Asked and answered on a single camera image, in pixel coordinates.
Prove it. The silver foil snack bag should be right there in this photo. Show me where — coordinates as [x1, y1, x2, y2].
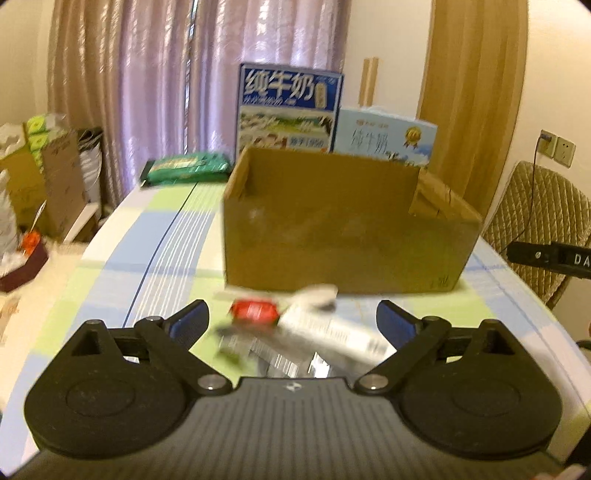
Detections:
[216, 325, 332, 378]

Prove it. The red small snack packet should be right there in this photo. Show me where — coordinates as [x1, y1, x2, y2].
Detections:
[229, 299, 280, 325]

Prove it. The white long medicine box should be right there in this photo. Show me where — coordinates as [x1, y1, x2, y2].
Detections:
[277, 302, 396, 366]

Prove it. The beige quilted chair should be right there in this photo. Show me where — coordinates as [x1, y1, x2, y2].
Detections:
[481, 161, 591, 309]

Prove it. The dark red tray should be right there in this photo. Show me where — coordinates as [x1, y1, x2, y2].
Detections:
[1, 230, 49, 293]

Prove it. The light blue milk carton box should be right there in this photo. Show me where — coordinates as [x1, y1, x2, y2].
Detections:
[332, 108, 438, 167]

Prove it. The brown cardboard box with goods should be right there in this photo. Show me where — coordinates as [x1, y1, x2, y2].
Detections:
[1, 113, 87, 240]

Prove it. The green wet wipes pack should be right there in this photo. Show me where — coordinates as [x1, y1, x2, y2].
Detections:
[139, 152, 233, 187]

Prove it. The white bucket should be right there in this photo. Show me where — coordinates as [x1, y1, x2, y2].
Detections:
[77, 127, 103, 204]

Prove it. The dark blue milk carton box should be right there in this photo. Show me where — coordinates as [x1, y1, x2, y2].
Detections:
[235, 62, 344, 155]

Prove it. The purple curtain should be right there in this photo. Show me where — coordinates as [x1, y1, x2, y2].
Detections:
[47, 1, 351, 206]

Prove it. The wall power socket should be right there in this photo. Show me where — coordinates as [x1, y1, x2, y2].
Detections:
[537, 130, 576, 168]

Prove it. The black charger cable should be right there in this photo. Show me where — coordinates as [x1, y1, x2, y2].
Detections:
[500, 133, 555, 257]

